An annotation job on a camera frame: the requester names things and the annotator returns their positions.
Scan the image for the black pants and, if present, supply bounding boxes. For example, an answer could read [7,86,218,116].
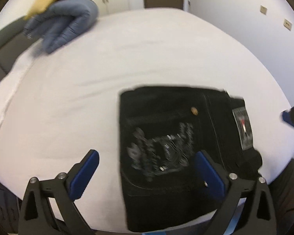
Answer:
[119,86,262,232]

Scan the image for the blue rolled duvet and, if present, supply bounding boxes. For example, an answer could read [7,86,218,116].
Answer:
[23,0,99,54]

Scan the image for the beige wall socket far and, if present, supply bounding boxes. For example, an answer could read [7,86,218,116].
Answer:
[260,5,268,15]

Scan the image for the grey padded headboard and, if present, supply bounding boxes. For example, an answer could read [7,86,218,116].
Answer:
[0,18,38,81]

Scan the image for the beige wall socket near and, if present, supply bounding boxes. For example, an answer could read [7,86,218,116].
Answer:
[283,19,292,31]

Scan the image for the beige wall socket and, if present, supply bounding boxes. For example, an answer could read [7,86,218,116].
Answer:
[260,5,268,15]
[283,19,292,31]

